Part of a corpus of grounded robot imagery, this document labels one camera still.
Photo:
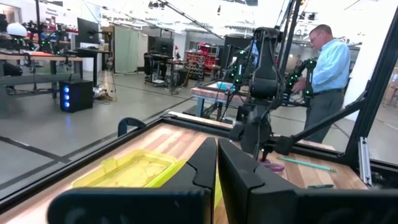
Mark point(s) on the black computer monitor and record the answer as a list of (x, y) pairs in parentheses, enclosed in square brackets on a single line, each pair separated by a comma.
[(88, 31)]

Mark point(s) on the black aluminium table frame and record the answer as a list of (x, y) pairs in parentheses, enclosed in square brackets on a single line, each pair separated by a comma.
[(192, 123)]

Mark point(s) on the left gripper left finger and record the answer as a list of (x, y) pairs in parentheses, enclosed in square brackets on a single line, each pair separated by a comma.
[(186, 202)]

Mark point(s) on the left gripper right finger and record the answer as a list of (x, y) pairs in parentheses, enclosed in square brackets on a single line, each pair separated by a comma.
[(248, 199)]

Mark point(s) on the black computer tower, blue lights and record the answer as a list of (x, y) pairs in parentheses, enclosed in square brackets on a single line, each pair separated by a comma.
[(79, 96)]

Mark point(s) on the black pen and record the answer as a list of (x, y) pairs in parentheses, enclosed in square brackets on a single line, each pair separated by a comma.
[(320, 186)]

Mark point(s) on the red parts shelf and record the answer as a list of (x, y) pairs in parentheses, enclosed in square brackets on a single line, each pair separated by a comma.
[(202, 60)]

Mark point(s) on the black robot arms group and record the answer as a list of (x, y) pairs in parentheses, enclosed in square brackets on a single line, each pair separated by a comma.
[(46, 39)]

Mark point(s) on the pale green curtain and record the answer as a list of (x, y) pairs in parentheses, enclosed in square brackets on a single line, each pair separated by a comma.
[(129, 49)]

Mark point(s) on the silver metal bracket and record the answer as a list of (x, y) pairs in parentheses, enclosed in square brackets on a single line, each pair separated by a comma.
[(364, 161)]

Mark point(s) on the yellow-green translucent supply box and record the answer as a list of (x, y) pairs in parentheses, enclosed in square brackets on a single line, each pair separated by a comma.
[(133, 171)]

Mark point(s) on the white dome lamp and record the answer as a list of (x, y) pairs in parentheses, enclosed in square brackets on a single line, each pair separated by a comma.
[(17, 29)]

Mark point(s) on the wooden table with black frame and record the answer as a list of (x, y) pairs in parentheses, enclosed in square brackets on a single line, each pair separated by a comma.
[(211, 93)]

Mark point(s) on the person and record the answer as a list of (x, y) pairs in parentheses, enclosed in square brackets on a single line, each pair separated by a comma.
[(329, 68)]

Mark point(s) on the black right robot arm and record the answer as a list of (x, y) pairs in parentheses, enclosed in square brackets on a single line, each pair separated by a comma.
[(265, 71)]

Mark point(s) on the long wooden workbench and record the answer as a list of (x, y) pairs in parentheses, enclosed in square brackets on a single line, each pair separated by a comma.
[(46, 57)]

